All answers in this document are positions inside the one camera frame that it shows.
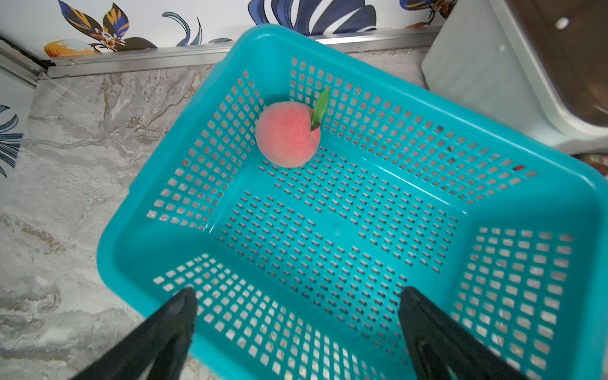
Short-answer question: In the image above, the pink peach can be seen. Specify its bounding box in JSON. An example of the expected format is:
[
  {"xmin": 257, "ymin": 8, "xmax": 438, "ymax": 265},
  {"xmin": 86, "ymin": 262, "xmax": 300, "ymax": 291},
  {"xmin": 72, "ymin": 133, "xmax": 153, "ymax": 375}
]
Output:
[{"xmin": 255, "ymin": 87, "xmax": 330, "ymax": 169}]

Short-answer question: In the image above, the teal plastic basket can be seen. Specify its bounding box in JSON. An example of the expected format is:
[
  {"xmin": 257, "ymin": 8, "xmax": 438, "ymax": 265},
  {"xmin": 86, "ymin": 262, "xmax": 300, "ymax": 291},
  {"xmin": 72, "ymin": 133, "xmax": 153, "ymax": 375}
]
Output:
[{"xmin": 97, "ymin": 25, "xmax": 607, "ymax": 379}]

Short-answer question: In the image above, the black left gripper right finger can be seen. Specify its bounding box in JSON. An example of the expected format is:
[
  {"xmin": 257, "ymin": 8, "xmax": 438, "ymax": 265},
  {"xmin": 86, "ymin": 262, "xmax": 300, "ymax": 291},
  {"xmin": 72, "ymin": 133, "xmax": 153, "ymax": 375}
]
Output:
[{"xmin": 398, "ymin": 287, "xmax": 525, "ymax": 379}]

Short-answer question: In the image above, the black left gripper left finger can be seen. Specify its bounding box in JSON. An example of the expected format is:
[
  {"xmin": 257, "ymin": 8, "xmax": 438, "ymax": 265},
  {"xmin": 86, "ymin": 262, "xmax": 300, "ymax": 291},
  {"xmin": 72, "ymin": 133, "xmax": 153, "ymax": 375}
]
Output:
[{"xmin": 75, "ymin": 287, "xmax": 198, "ymax": 379}]

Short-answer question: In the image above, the brown lidded storage box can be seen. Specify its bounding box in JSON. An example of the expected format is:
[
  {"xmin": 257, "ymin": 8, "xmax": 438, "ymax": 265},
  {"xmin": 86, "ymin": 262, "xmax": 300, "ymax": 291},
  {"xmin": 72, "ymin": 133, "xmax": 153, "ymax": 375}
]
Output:
[{"xmin": 422, "ymin": 1, "xmax": 607, "ymax": 155}]

